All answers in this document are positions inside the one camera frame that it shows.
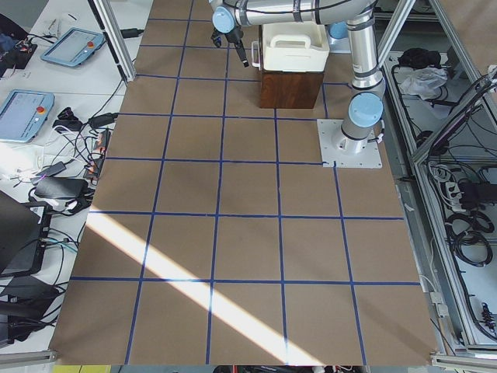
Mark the blue teach pendant lower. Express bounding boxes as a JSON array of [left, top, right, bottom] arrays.
[[1, 89, 55, 143]]

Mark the blue teach pendant upper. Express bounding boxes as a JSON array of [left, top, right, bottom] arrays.
[[40, 27, 106, 68]]

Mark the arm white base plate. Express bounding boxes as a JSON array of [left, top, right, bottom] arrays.
[[317, 119, 382, 169]]

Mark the dark brown wooden cabinet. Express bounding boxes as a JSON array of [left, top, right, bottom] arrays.
[[259, 70, 325, 109]]

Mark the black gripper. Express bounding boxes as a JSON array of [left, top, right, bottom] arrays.
[[210, 26, 249, 68]]

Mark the wooden drawer with white handle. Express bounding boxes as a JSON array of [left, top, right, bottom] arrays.
[[251, 40, 261, 70]]

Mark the blue teach pendant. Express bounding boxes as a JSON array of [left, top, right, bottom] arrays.
[[1, 89, 55, 143], [40, 27, 106, 68]]

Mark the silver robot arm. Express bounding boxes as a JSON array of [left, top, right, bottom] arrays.
[[210, 1, 384, 155]]

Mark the white plastic bin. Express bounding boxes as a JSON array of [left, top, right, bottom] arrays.
[[262, 22, 329, 72]]

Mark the aluminium frame post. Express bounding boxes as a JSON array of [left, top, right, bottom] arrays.
[[88, 0, 136, 84]]

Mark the crumpled white cloth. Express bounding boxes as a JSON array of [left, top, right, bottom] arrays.
[[399, 67, 448, 99]]

